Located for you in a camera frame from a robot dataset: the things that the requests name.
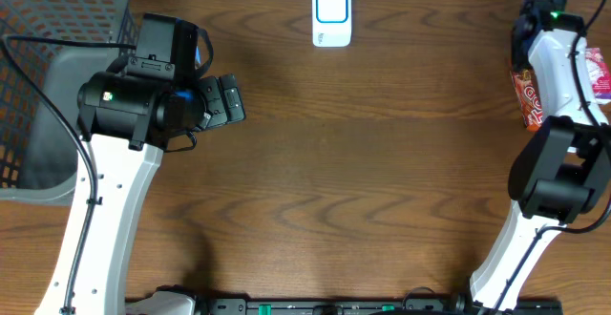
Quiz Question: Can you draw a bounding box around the orange-brown snack bar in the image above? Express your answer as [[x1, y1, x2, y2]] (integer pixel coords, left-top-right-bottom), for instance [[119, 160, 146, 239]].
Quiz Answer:
[[511, 69, 543, 132]]

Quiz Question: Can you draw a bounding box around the red purple noodle packet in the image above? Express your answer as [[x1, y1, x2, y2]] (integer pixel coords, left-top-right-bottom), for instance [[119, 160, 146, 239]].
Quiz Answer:
[[585, 48, 610, 105]]

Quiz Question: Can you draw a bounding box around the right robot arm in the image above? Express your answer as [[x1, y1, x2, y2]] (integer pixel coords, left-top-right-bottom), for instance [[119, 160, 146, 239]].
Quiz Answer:
[[470, 10, 610, 314]]

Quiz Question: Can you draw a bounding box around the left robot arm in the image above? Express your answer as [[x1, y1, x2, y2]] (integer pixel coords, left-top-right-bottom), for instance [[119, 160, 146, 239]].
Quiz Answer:
[[34, 135, 198, 315]]

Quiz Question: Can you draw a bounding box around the white barcode scanner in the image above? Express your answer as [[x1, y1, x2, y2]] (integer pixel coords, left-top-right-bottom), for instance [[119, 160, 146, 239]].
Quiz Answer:
[[311, 0, 352, 48]]

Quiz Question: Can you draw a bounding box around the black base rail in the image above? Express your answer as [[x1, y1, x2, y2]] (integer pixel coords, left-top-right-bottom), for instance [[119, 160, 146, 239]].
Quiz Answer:
[[126, 297, 564, 315]]

